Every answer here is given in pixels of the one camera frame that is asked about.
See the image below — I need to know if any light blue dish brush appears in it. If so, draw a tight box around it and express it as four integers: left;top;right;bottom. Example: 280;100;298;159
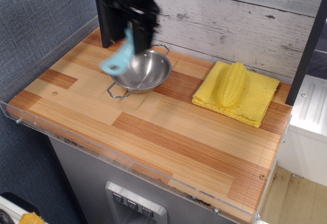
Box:
100;28;135;76

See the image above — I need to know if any yellow object at corner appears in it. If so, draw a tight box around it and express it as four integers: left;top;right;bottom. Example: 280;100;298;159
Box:
19;212;46;224

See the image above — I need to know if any small steel pan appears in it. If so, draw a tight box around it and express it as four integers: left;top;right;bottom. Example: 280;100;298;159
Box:
107;44;172;99

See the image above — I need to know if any black frame post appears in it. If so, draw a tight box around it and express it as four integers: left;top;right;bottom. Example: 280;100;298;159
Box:
96;0;128;48
285;0;327;106

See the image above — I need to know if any silver dispenser button panel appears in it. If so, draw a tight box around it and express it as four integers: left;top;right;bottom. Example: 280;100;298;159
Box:
105;181;168;223

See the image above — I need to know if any yellow toy corn cob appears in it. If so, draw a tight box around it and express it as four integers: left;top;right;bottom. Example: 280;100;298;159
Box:
217;63;247;108

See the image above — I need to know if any folded yellow cloth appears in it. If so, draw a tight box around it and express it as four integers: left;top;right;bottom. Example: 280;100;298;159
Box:
192;61;279;128

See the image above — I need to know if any white ridged counter unit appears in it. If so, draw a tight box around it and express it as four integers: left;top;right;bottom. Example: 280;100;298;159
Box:
277;75;326;186

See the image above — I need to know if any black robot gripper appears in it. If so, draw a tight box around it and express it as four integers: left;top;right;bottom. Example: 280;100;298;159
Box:
100;0;160;55

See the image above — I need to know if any black left frame post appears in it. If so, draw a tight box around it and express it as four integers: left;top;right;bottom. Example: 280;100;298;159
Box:
96;0;128;48

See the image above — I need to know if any black right frame post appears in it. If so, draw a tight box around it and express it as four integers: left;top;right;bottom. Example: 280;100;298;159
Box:
285;0;327;106

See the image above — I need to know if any grey toy fridge cabinet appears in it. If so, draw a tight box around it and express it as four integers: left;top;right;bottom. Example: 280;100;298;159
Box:
50;138;232;223

